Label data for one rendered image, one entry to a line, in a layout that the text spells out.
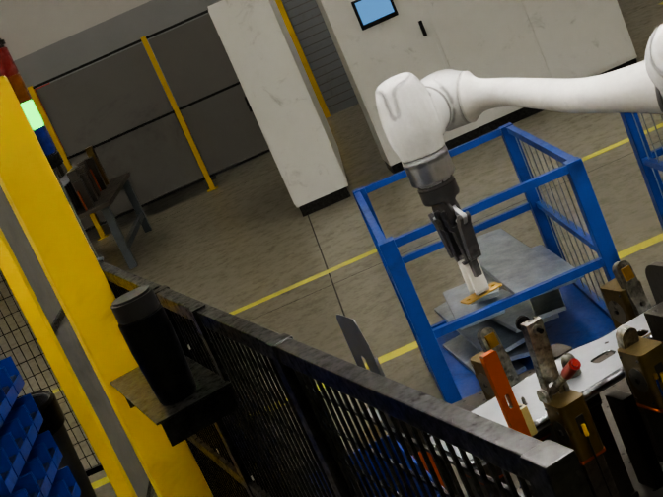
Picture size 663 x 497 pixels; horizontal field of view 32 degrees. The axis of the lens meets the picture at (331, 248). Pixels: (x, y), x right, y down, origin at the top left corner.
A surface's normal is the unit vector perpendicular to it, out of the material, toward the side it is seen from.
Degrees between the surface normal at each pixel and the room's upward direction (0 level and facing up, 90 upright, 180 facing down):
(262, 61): 90
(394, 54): 90
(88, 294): 90
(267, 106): 90
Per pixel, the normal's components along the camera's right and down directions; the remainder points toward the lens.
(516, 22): 0.10, 0.20
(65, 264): 0.37, 0.07
